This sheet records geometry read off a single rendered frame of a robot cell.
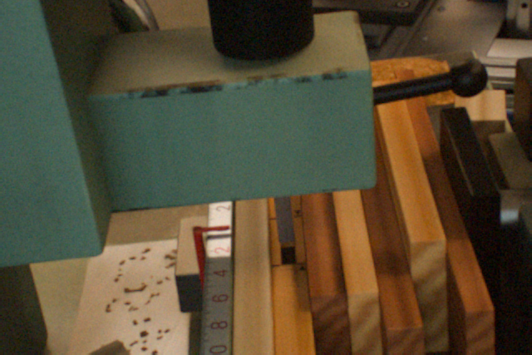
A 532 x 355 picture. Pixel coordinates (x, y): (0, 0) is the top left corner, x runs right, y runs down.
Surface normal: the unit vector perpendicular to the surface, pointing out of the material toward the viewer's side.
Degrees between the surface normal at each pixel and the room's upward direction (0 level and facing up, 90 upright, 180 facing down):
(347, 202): 0
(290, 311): 0
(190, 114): 90
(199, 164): 90
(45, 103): 90
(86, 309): 0
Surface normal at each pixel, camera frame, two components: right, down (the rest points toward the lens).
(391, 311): -0.10, -0.84
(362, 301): 0.02, 0.53
